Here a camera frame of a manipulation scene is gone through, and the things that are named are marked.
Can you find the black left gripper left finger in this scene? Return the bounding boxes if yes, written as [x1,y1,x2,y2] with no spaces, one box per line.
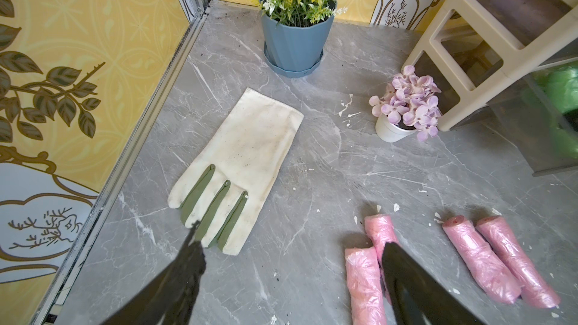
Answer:
[104,222,206,324]

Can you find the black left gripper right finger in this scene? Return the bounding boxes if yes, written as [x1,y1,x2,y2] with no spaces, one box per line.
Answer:
[382,242,483,325]

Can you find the pink trash bag roll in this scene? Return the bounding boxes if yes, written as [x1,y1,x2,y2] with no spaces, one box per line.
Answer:
[345,247,387,325]
[442,215,522,304]
[476,216,561,308]
[364,215,399,304]

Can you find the green trash bag roll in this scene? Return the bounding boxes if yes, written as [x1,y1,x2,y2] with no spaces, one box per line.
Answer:
[549,125,577,159]
[521,62,577,117]

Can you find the beige three-drawer organizer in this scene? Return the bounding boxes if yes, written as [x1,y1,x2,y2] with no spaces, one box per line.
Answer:
[405,0,577,131]

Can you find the white green work glove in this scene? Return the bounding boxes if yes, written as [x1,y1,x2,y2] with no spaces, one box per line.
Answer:
[168,88,304,256]

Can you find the purple flowers in white pot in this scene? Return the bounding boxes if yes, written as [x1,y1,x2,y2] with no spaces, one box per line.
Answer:
[369,66,442,143]

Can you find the green plant in blue pot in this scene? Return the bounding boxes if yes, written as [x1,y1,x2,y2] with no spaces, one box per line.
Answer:
[256,0,344,78]

